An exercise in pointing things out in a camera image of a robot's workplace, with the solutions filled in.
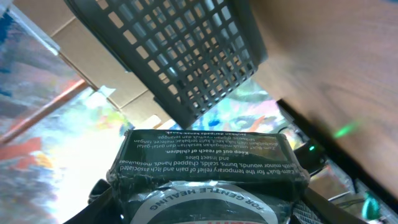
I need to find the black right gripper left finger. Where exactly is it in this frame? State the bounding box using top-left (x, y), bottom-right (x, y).
top-left (64, 187), bottom-right (121, 224)

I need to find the dark green ointment box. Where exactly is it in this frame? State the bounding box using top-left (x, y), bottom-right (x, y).
top-left (106, 130), bottom-right (310, 223)

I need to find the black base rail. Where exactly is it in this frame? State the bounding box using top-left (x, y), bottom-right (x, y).
top-left (277, 99), bottom-right (397, 213)

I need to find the dark grey plastic basket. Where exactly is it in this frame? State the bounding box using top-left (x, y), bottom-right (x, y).
top-left (66, 0), bottom-right (267, 129)

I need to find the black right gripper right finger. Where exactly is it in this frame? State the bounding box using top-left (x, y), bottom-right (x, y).
top-left (290, 188), bottom-right (366, 224)

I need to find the brown cardboard box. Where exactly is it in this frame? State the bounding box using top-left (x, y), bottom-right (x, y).
top-left (14, 0), bottom-right (170, 126)

